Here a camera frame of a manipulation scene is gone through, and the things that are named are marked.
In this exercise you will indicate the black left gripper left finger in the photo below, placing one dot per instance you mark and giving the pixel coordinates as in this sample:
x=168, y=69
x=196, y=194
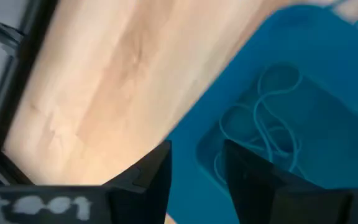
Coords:
x=148, y=193

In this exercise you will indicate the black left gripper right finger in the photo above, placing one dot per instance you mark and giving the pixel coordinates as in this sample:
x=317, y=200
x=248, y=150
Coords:
x=259, y=199

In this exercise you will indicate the blue plastic bin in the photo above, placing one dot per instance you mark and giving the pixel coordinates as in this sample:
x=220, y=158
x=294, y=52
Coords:
x=322, y=124

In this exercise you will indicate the black table edge frame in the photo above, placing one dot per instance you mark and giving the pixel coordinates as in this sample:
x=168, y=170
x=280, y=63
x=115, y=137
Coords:
x=26, y=62

